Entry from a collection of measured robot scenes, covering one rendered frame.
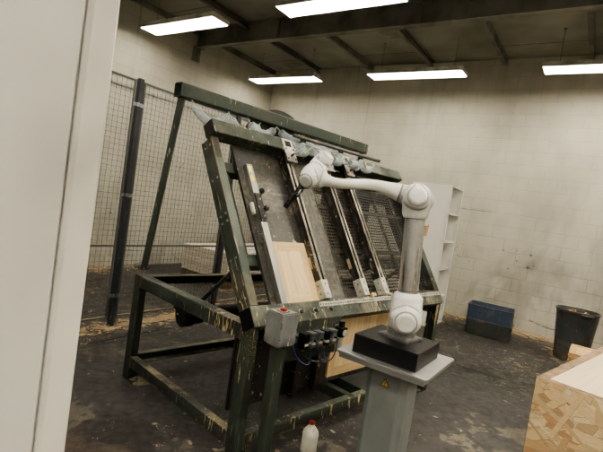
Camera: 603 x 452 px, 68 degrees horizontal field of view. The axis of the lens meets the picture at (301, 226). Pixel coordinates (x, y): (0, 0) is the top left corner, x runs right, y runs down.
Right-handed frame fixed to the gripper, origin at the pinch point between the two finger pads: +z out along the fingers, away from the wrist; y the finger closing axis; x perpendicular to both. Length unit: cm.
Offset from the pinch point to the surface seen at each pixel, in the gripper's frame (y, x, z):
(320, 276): 5, 47, 29
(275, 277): 28.8, 18.4, 29.7
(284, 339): 74, 32, 21
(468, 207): -455, 313, 97
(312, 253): -6.3, 35.0, 25.6
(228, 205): 13.4, -28.5, 16.9
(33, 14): 203, -48, -133
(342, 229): -51, 52, 25
